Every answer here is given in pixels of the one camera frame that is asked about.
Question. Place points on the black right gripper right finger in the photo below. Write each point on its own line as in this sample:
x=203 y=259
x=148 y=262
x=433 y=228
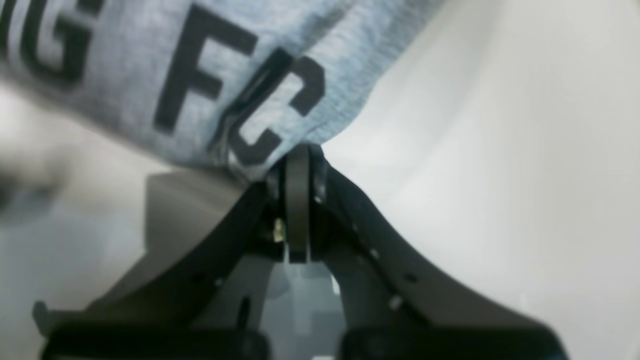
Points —
x=397 y=304

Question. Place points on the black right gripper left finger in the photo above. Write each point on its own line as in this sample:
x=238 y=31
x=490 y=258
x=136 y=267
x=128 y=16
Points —
x=198 y=291

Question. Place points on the grey T-shirt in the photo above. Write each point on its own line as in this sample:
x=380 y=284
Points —
x=211 y=83

